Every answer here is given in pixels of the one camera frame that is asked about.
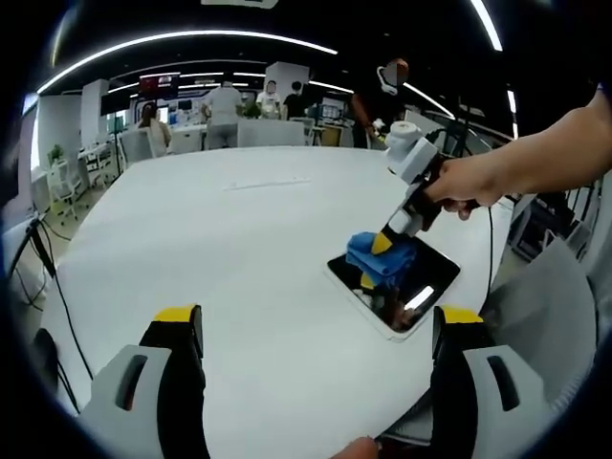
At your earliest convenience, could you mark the red wall screen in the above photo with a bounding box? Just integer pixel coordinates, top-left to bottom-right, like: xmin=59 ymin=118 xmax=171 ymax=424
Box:
xmin=139 ymin=72 xmax=182 ymax=99

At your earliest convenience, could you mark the black floor cable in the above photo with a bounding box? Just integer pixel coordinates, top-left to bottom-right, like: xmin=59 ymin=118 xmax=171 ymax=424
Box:
xmin=34 ymin=218 xmax=95 ymax=383

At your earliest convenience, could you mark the grey desk divider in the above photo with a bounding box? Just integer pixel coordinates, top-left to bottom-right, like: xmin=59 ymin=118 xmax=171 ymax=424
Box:
xmin=236 ymin=118 xmax=308 ymax=149

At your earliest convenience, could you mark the person's left hand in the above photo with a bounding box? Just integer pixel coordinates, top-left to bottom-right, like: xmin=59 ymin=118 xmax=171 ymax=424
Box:
xmin=329 ymin=436 xmax=380 ymax=459

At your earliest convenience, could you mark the black stand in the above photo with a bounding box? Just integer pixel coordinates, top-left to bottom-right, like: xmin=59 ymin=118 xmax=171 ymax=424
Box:
xmin=3 ymin=216 xmax=59 ymax=279

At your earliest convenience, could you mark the straight ceiling light strip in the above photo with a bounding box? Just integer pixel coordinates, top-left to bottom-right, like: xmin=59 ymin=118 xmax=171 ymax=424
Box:
xmin=469 ymin=0 xmax=505 ymax=53

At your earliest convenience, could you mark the white swivel chair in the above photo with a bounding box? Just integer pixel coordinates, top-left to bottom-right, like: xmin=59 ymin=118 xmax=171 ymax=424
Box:
xmin=46 ymin=160 xmax=93 ymax=222

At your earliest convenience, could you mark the long curved ceiling light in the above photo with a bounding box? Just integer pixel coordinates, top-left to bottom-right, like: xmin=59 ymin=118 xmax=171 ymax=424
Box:
xmin=36 ymin=30 xmax=339 ymax=95

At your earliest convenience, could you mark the blue cleaning cloth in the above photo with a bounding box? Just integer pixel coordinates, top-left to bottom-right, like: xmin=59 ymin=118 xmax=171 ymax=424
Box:
xmin=344 ymin=230 xmax=418 ymax=279

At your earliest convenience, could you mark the dark round object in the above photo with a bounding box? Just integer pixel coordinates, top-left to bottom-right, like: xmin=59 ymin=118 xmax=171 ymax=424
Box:
xmin=32 ymin=328 xmax=62 ymax=389

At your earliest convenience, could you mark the white mesh office chair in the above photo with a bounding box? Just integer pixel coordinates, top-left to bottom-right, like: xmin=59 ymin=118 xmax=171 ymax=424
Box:
xmin=486 ymin=235 xmax=600 ymax=408

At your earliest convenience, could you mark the black tablet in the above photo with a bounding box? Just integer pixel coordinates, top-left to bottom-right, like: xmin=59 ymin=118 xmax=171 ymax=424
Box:
xmin=323 ymin=235 xmax=463 ymax=342

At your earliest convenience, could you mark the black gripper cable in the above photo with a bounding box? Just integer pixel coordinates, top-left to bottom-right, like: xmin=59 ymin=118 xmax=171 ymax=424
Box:
xmin=484 ymin=204 xmax=497 ymax=298

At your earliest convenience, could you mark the person's right hand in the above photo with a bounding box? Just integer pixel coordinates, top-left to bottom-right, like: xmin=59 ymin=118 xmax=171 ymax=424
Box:
xmin=422 ymin=156 xmax=504 ymax=222

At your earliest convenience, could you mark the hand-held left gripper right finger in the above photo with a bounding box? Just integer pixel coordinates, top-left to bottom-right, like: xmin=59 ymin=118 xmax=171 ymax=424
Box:
xmin=429 ymin=304 xmax=560 ymax=459

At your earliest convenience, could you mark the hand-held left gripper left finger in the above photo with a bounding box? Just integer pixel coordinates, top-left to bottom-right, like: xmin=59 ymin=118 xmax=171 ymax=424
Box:
xmin=76 ymin=302 xmax=212 ymax=459

